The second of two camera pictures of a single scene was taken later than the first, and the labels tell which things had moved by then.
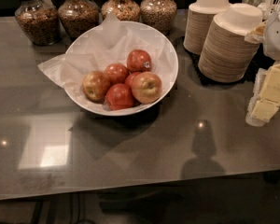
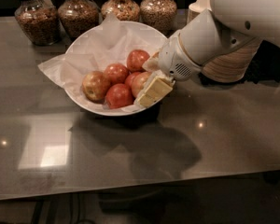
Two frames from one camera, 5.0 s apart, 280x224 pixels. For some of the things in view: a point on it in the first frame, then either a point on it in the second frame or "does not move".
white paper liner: (112, 44) does not move
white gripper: (278, 39) to (174, 61)
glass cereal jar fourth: (159, 9) does not move
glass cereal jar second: (77, 12) does not move
